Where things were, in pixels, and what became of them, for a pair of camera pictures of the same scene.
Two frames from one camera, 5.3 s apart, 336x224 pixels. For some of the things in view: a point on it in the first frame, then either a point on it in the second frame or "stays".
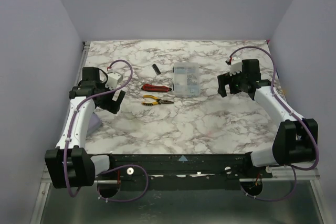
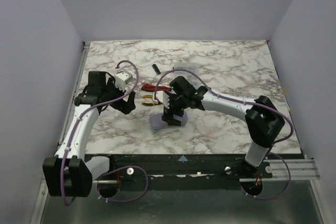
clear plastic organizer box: (186, 79) stays
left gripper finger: (119, 100) → (127, 107)
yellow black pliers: (158, 101) stays
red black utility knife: (155, 88) stays
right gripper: (228, 83) → (171, 111)
